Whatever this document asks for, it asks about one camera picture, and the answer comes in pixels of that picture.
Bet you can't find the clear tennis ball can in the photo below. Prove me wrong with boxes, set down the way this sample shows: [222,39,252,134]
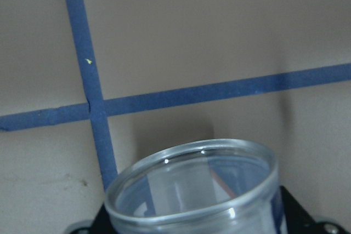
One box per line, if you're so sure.
[104,139,287,233]

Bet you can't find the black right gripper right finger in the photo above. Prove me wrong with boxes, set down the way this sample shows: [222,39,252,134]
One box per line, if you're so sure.
[280,186,315,234]

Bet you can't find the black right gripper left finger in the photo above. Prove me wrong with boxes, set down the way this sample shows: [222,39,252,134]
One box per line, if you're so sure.
[90,205,114,234]

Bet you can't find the brown paper table cover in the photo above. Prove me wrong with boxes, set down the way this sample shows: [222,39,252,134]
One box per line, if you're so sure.
[1,0,350,233]

